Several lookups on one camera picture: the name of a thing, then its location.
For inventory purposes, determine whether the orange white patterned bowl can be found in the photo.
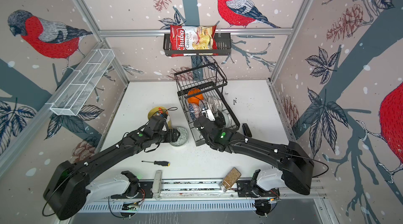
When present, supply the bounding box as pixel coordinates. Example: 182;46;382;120
170;126;189;147

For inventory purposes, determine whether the blue triangle patterned bowl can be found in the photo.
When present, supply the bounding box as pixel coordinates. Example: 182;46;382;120
188;103;201;121

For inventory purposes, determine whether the orange plastic bowl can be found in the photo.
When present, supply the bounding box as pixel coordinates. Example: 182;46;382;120
187;88;204;105

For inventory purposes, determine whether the teal patterned ceramic bowl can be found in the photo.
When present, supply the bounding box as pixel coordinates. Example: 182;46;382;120
221;112;232;128

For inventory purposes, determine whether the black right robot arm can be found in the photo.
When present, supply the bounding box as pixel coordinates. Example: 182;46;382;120
194;116;314;195

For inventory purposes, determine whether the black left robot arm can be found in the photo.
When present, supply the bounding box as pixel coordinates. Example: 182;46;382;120
43;116;181;220

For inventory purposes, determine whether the yellow marker cup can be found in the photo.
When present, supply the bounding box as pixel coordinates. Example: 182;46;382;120
148;106;172;128

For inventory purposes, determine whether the grey metal bar tool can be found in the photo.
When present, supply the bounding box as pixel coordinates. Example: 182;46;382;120
152;170;163;200

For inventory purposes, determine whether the glass jar of grains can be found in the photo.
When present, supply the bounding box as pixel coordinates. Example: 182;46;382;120
219;167;241;192

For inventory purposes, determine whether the red cassava chips bag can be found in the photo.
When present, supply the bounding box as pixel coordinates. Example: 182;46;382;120
170;25;217;57

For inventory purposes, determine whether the yellow black handled screwdriver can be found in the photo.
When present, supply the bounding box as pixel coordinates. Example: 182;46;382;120
142;161;170;167

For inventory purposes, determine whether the black wire dish rack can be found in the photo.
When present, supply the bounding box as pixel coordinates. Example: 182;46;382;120
173;62;240;146

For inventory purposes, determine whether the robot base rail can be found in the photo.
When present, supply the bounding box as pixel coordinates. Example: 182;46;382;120
80;179;326;218

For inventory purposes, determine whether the black wall wire basket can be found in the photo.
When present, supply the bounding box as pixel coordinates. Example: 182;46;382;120
163;33;232;57

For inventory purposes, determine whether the white mesh wall shelf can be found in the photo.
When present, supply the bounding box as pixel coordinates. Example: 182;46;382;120
50;49;115;116

